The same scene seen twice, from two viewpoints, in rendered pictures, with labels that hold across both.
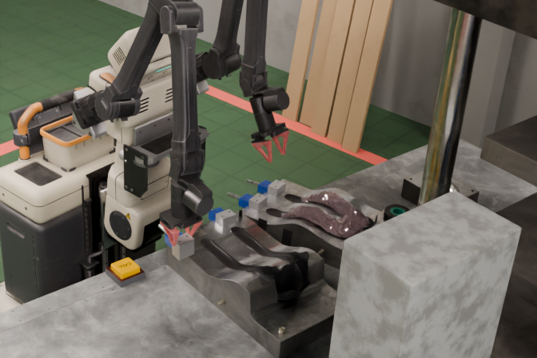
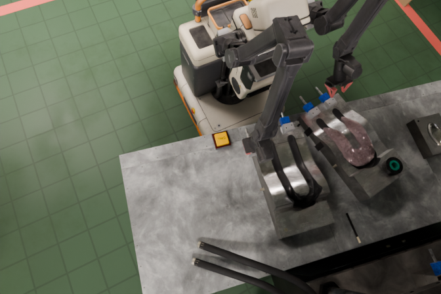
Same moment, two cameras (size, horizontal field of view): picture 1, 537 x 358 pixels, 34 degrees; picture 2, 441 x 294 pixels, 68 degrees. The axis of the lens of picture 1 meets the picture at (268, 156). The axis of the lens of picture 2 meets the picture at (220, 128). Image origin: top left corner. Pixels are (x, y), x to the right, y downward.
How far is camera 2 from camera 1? 148 cm
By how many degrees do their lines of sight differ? 40
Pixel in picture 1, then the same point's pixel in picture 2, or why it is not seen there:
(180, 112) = (269, 109)
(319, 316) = (310, 226)
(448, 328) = not seen: outside the picture
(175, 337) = (230, 200)
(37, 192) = (196, 54)
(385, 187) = (399, 112)
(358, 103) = not seen: outside the picture
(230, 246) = (282, 151)
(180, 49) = (283, 77)
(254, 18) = (363, 18)
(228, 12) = (347, 0)
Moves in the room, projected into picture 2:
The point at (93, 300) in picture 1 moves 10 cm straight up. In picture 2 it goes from (198, 155) to (198, 149)
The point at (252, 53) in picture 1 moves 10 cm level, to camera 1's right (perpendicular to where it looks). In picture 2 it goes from (350, 37) to (374, 47)
